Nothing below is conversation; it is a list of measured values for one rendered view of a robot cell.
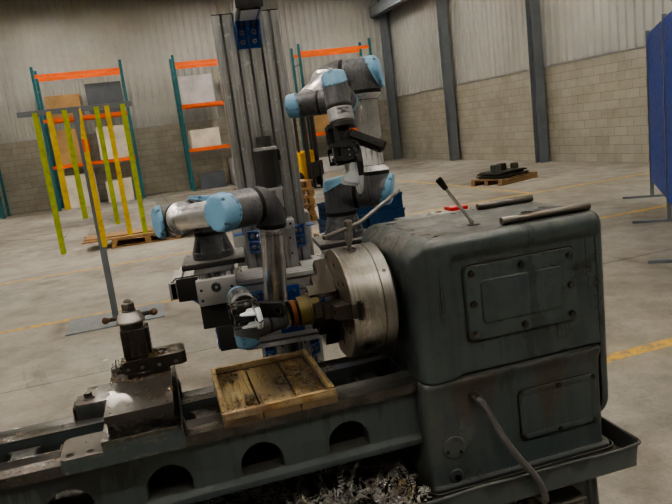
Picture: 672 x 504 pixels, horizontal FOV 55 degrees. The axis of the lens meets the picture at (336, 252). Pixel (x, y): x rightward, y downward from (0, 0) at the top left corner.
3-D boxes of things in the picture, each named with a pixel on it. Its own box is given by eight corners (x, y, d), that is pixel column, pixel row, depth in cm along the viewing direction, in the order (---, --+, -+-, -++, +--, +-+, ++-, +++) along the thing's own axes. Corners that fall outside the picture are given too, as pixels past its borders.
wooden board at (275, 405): (307, 360, 204) (305, 348, 203) (338, 402, 170) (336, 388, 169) (212, 380, 197) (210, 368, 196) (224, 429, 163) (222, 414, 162)
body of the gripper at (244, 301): (234, 332, 183) (230, 322, 194) (264, 326, 185) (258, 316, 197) (230, 306, 182) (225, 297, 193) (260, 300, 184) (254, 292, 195)
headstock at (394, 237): (525, 305, 232) (517, 197, 224) (615, 343, 186) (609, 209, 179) (368, 338, 217) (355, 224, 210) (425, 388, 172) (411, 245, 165)
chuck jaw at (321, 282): (343, 294, 189) (333, 258, 194) (346, 288, 185) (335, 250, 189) (307, 301, 186) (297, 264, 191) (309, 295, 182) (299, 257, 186)
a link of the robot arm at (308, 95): (313, 61, 240) (280, 91, 197) (341, 56, 237) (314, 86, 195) (318, 92, 245) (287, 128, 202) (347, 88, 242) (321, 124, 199)
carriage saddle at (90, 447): (180, 381, 200) (177, 362, 199) (189, 446, 156) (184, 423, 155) (78, 402, 193) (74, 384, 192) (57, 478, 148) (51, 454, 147)
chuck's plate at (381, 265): (364, 320, 208) (358, 228, 196) (401, 368, 180) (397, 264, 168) (353, 322, 207) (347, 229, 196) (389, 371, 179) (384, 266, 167)
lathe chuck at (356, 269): (353, 322, 207) (347, 229, 196) (389, 371, 179) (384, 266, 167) (326, 328, 205) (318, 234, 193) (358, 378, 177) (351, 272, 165)
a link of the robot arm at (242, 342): (274, 341, 209) (268, 309, 207) (244, 352, 202) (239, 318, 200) (260, 338, 215) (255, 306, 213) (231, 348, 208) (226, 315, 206)
